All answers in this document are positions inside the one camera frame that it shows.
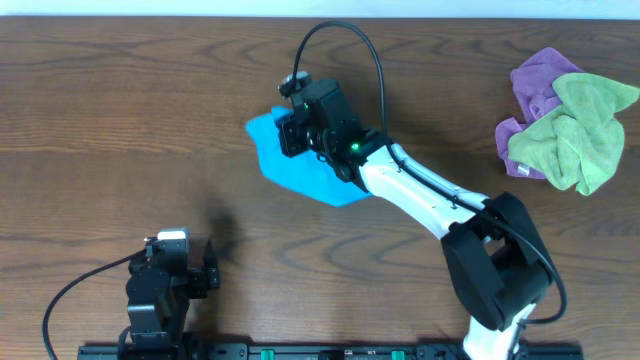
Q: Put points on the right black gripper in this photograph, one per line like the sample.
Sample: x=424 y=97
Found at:
x=287 y=128

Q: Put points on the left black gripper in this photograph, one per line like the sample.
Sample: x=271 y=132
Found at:
x=207 y=277

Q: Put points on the blue cloth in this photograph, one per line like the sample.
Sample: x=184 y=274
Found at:
x=303 y=174

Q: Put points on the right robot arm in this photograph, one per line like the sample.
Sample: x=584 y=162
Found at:
x=498 y=275

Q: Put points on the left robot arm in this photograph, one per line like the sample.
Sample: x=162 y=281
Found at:
x=160 y=289

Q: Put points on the purple cloth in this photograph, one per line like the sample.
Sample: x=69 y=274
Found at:
x=532 y=86

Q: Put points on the green cloth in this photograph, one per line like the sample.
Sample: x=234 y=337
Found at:
x=579 y=143

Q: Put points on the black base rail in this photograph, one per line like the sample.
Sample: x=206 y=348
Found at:
x=239 y=351

